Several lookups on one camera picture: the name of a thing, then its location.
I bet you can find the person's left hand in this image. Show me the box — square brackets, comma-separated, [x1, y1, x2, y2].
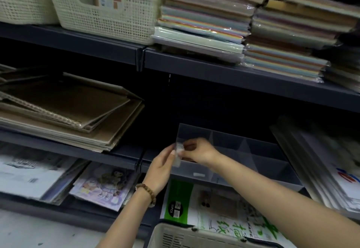
[143, 143, 183, 195]

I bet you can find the person's right hand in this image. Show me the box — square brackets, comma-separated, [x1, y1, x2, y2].
[177, 137, 223, 168]

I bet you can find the white eraser bundle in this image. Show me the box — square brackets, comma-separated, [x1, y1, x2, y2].
[172, 142, 185, 168]

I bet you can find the clear plastic divided tray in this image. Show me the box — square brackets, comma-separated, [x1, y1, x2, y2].
[170, 123, 304, 192]

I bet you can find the beige plastic shopping basket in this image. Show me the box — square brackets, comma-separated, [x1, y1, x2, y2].
[147, 222, 285, 248]

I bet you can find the person's right forearm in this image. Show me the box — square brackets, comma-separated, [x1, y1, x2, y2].
[209, 156, 360, 248]

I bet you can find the person's left forearm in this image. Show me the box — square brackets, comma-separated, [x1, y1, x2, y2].
[95, 190, 154, 248]

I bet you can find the white lattice storage basket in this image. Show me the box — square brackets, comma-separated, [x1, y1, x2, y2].
[42, 0, 161, 46]
[0, 0, 60, 26]

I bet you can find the green and white paper pack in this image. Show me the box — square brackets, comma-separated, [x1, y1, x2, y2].
[159, 179, 296, 248]

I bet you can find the purple cartoon cover book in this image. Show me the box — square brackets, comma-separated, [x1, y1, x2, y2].
[69, 163, 138, 212]

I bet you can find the dark metal shelf unit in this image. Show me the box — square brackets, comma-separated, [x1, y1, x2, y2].
[0, 21, 360, 237]

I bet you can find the brown sketchbook stack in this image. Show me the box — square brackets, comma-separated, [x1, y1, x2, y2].
[0, 65, 146, 153]

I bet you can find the white poster paper stack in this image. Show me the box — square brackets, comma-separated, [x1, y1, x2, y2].
[270, 115, 360, 215]

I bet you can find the spiral sketch pad stack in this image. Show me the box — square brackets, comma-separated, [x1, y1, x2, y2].
[0, 143, 90, 205]

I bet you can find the wooden bead bracelet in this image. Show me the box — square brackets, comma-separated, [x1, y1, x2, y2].
[135, 182, 157, 208]

